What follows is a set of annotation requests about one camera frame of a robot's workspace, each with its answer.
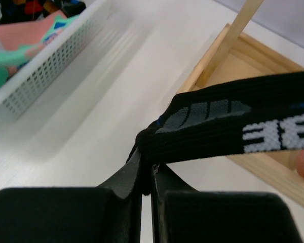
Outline wooden clothes rack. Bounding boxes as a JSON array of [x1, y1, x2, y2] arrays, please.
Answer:
[[178, 1, 304, 207]]

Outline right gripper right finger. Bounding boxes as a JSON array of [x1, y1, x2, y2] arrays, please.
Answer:
[[151, 165, 300, 242]]

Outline teal sock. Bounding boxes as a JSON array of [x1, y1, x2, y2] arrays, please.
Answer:
[[0, 14, 79, 89]]

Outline argyle red orange sock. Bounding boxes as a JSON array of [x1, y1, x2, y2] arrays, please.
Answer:
[[2, 0, 60, 22]]

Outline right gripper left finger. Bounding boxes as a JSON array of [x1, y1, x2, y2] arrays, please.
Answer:
[[0, 151, 142, 242]]

